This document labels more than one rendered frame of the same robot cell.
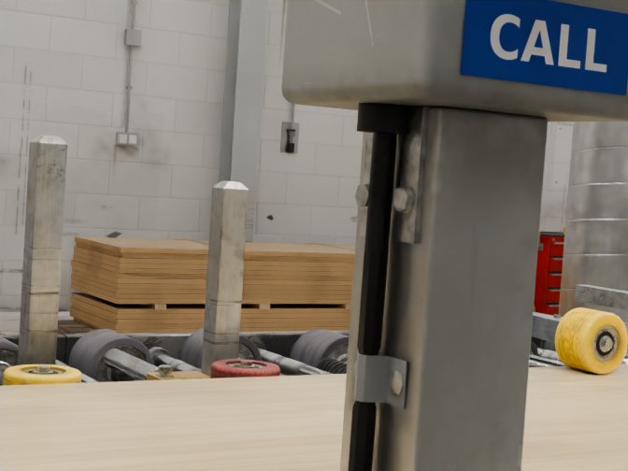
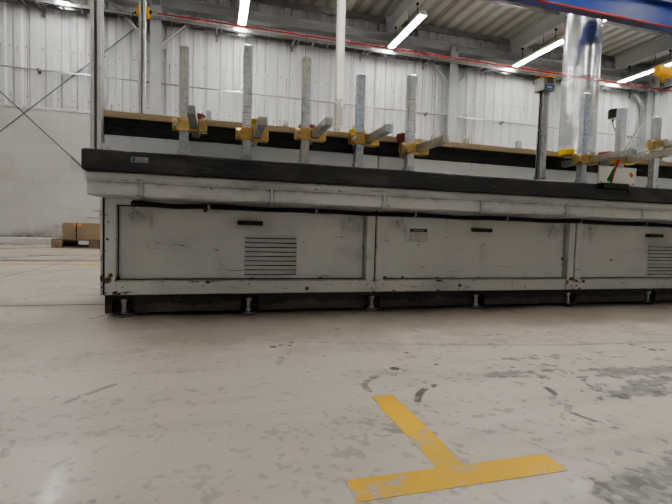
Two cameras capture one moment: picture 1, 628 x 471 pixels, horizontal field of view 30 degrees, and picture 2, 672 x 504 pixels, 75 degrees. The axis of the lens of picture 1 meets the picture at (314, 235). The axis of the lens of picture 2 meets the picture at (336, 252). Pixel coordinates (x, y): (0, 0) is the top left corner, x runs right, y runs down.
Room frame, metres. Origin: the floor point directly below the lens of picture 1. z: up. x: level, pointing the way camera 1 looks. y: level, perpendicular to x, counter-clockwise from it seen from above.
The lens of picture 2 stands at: (-2.14, 0.39, 0.42)
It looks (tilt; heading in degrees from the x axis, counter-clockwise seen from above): 3 degrees down; 15
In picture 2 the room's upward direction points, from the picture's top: 2 degrees clockwise
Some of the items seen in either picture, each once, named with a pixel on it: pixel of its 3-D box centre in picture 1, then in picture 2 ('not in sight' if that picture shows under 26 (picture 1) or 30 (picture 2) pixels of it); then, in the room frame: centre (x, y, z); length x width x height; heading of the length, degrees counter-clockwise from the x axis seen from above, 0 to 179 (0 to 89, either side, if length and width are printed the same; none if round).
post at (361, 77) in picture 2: not in sight; (359, 127); (-0.20, 0.82, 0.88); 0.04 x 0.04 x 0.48; 31
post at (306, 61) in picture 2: not in sight; (305, 112); (-0.32, 1.03, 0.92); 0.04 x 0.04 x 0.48; 31
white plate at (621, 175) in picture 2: not in sight; (617, 176); (0.54, -0.46, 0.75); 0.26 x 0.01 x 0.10; 121
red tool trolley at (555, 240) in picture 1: (552, 283); not in sight; (9.10, -1.88, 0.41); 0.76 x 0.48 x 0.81; 128
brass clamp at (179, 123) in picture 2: not in sight; (189, 125); (-0.57, 1.44, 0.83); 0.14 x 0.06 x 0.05; 121
